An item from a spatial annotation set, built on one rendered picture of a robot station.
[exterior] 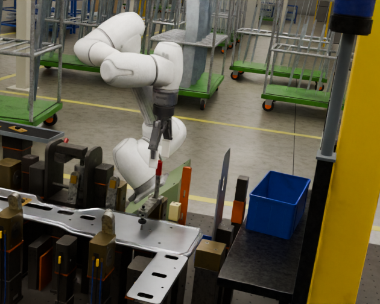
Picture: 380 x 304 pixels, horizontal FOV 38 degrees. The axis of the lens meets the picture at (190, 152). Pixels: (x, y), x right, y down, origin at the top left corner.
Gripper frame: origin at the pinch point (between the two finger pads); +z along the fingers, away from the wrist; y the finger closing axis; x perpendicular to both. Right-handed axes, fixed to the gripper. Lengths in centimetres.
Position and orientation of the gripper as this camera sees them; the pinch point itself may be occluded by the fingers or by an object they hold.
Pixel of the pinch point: (159, 158)
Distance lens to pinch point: 198.4
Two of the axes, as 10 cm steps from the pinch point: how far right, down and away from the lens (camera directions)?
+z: -1.0, 9.5, 3.0
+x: 9.6, 1.8, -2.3
